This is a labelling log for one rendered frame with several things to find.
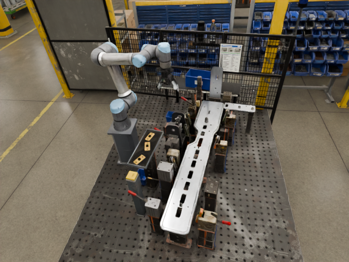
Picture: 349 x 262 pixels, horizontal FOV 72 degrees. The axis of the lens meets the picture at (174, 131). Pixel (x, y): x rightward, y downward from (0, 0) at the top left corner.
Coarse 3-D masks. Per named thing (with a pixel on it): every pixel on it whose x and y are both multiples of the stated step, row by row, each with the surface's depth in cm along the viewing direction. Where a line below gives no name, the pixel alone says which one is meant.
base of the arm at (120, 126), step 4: (124, 120) 194; (128, 120) 198; (116, 124) 195; (120, 124) 194; (124, 124) 196; (128, 124) 198; (116, 128) 196; (120, 128) 195; (124, 128) 196; (128, 128) 199
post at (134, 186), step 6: (138, 174) 158; (126, 180) 155; (132, 180) 154; (138, 180) 158; (132, 186) 157; (138, 186) 160; (138, 192) 163; (132, 198) 169; (138, 198) 167; (138, 204) 173; (144, 204) 180; (138, 210) 179; (144, 210) 182; (144, 216) 182
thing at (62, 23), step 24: (48, 0) 336; (72, 0) 330; (96, 0) 326; (48, 24) 361; (72, 24) 354; (96, 24) 349; (48, 48) 385; (72, 48) 381; (72, 72) 412; (96, 72) 405; (72, 96) 447
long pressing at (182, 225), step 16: (208, 112) 225; (208, 128) 208; (192, 144) 195; (208, 144) 194; (192, 160) 182; (176, 176) 172; (192, 176) 171; (176, 192) 162; (192, 192) 161; (176, 208) 153; (192, 208) 152; (160, 224) 145; (176, 224) 145
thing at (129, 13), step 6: (114, 12) 476; (120, 12) 475; (126, 12) 472; (132, 12) 479; (126, 18) 444; (132, 18) 479; (132, 24) 479; (126, 42) 494; (132, 42) 451; (126, 48) 491; (138, 48) 458; (132, 66) 485; (132, 72) 493; (138, 72) 497
